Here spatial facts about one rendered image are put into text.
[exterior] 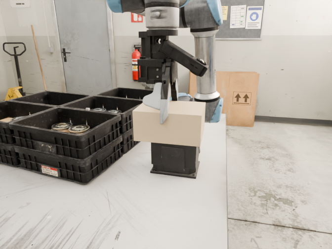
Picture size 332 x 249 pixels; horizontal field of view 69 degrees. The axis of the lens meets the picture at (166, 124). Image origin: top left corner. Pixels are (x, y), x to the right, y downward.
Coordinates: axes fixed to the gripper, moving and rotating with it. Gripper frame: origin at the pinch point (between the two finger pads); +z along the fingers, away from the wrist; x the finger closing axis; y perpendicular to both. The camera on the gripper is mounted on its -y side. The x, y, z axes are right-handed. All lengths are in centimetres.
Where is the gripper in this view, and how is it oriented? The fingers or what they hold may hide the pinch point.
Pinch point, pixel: (171, 115)
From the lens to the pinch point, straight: 61.0
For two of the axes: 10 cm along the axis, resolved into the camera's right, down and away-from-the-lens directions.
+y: -9.8, -0.7, 2.1
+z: 0.1, 9.4, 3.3
